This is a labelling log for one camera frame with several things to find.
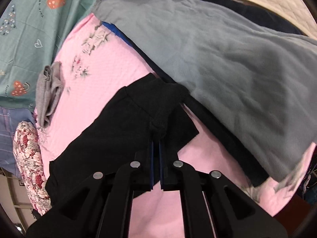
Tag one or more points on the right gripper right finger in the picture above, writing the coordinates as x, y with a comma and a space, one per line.
212, 205

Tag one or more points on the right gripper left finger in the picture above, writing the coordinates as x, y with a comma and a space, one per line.
92, 193

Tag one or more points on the black pants with smiley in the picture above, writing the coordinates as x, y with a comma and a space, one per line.
145, 109

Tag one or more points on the red floral rolled quilt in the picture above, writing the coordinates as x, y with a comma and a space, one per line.
28, 158

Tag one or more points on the blue plaid pillow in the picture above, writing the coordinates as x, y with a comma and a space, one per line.
10, 118

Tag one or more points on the grey-blue pants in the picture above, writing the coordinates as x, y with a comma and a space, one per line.
300, 80

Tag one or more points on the folded light grey pants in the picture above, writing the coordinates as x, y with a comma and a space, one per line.
49, 88

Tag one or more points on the pink floral bed sheet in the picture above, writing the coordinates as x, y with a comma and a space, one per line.
94, 67

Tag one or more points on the royal blue garment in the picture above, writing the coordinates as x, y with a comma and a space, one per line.
118, 33

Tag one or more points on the teal heart-print sheet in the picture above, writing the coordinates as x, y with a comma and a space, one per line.
32, 31

